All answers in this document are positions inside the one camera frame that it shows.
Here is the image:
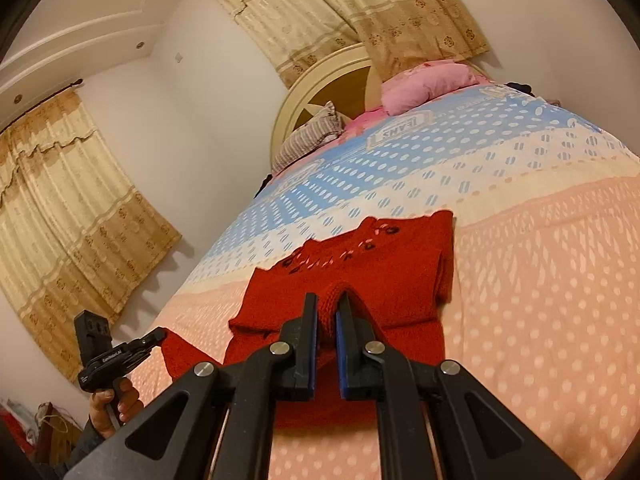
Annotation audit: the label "pink bed sheet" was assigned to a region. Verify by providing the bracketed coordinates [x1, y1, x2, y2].
[343, 106, 390, 136]

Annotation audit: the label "beige curtain by headboard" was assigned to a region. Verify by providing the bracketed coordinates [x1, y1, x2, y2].
[217, 0, 490, 87]

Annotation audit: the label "pink blue dotted bed cover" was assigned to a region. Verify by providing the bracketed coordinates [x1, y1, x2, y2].
[156, 84, 639, 479]

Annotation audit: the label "beige curtain on left wall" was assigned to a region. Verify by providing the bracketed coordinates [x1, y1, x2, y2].
[1, 89, 181, 380]

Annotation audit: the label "person's left hand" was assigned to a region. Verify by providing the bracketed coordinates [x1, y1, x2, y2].
[89, 378, 144, 439]

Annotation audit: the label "dark jacket forearm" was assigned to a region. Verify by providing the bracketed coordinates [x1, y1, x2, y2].
[34, 418, 109, 480]

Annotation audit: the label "striped grey pillow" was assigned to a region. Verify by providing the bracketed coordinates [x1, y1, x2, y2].
[271, 101, 344, 174]

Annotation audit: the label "red knitted sweater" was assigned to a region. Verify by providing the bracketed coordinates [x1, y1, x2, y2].
[160, 209, 456, 430]

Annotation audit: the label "pink pillow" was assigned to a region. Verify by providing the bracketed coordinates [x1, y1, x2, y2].
[381, 60, 488, 116]

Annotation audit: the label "cluttered items by wall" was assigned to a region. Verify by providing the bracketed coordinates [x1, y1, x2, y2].
[1, 399, 82, 466]

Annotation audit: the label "cream wooden headboard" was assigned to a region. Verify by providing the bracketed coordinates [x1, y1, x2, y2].
[270, 44, 382, 164]

